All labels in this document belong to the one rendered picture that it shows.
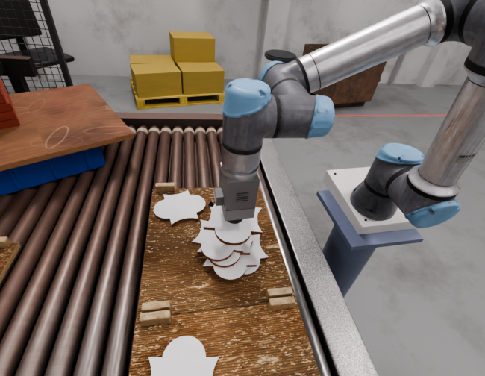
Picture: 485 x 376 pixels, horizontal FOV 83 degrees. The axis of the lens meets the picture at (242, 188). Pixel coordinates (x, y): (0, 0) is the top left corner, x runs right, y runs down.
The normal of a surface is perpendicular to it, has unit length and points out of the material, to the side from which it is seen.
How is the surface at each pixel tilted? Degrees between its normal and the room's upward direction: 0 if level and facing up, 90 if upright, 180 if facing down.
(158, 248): 0
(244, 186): 90
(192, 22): 90
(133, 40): 90
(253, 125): 90
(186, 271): 0
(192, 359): 0
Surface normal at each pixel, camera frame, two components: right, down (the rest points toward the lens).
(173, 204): 0.09, -0.76
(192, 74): 0.37, 0.63
